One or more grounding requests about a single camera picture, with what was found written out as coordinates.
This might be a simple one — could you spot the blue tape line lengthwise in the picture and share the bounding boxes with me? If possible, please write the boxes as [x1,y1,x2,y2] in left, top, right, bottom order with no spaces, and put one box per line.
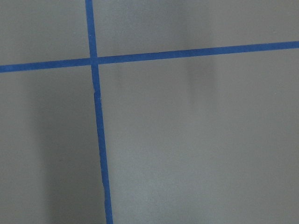
[85,0,114,224]

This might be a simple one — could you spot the blue tape line crosswise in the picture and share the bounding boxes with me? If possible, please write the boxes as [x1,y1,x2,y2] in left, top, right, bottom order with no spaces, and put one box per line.
[0,41,299,73]

